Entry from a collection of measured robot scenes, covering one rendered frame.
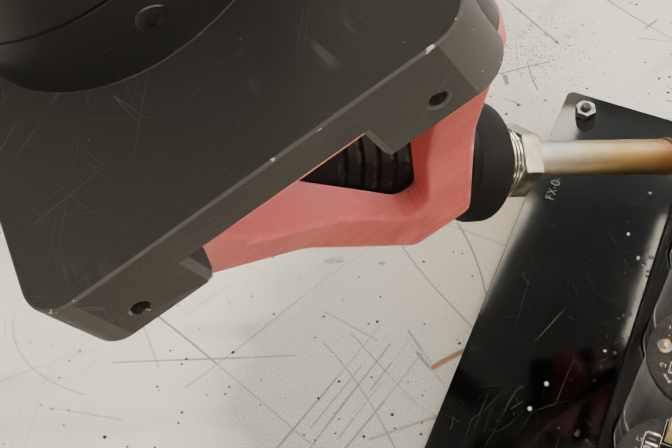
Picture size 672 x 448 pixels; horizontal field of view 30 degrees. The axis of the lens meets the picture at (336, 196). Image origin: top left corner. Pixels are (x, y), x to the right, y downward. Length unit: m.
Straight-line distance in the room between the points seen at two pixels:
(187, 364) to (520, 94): 0.14
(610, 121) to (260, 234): 0.20
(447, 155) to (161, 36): 0.08
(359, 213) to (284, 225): 0.02
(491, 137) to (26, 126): 0.11
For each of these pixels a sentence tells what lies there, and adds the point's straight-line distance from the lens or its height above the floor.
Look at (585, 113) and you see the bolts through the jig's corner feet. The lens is 0.38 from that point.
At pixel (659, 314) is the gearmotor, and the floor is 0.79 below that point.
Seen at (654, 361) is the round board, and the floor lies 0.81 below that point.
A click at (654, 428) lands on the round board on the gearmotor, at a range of 0.27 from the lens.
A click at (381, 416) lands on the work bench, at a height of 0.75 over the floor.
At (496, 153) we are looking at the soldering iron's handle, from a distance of 0.25.
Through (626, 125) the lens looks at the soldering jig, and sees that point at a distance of 0.38.
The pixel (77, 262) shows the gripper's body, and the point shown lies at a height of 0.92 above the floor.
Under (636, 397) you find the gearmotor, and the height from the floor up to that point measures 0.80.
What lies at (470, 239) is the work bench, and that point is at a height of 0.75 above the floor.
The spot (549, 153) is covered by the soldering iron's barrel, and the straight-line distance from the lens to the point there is 0.27.
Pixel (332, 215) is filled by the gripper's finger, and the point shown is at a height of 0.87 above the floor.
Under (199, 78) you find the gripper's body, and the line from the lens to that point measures 0.15.
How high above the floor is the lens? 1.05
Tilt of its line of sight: 54 degrees down
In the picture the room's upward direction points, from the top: straight up
